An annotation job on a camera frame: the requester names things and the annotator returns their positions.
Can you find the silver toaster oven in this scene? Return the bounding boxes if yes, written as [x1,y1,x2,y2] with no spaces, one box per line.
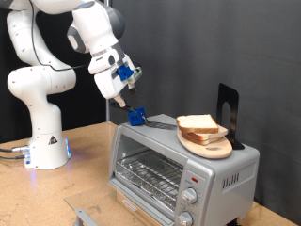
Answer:
[107,113,261,226]

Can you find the black metal bookend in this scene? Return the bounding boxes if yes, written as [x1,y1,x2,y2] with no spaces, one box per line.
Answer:
[215,83,246,151]

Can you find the silver oven knob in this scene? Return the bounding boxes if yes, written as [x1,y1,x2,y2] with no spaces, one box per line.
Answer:
[176,211,194,226]
[181,187,198,205]

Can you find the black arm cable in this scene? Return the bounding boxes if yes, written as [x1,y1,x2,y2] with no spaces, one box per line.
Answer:
[28,0,142,73]

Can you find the vertical metal pole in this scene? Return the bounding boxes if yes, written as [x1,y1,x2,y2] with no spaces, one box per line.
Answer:
[103,0,112,122]

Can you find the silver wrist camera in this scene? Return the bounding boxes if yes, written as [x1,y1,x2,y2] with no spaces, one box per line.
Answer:
[126,67,144,85]

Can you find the metal spatula with blue block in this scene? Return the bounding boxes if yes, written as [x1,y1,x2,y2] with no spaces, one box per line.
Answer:
[109,102,179,131]

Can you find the wire oven rack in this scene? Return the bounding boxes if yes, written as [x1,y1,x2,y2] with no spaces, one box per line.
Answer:
[116,150,184,202]

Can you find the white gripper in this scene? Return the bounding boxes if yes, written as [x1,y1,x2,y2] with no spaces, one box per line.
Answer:
[93,54,137,108]

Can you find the black base cable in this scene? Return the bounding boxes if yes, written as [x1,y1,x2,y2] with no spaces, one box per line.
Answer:
[0,144,31,154]
[0,153,28,161]

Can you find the wooden cutting board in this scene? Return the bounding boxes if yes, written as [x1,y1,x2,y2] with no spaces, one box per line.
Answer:
[177,127,233,160]

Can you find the wooden box under oven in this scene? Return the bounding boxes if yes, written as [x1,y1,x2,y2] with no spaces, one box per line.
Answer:
[116,190,166,226]

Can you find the glass oven door with handle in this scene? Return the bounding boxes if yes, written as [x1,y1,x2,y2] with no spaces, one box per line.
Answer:
[64,178,177,226]

